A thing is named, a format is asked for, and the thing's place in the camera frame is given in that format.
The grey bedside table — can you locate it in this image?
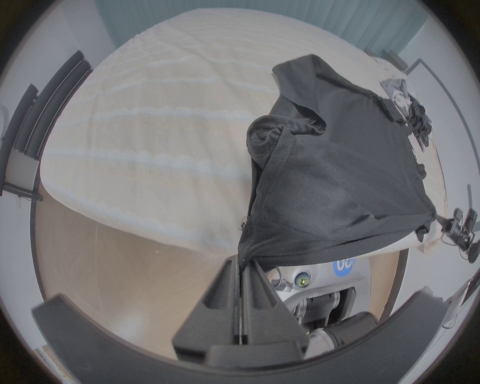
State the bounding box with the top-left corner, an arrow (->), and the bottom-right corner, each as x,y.
365,49 -> 408,73

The pile of clothes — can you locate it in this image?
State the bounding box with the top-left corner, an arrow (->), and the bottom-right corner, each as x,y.
380,77 -> 433,151

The black chest of drawers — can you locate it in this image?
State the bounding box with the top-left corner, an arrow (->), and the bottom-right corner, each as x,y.
0,50 -> 94,199

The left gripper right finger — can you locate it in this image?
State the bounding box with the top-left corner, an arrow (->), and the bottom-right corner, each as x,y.
241,259 -> 310,360

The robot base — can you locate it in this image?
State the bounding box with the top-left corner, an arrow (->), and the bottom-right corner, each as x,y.
266,255 -> 381,353

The bed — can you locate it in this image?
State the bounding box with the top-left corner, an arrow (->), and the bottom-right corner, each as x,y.
39,8 -> 473,259

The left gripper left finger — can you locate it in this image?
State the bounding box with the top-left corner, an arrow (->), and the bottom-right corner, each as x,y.
172,256 -> 241,358

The white printed pillow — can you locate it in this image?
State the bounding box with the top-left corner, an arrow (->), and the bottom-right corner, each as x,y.
369,56 -> 407,81

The black T-shirt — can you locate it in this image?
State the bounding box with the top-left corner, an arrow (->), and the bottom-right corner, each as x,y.
237,54 -> 437,276

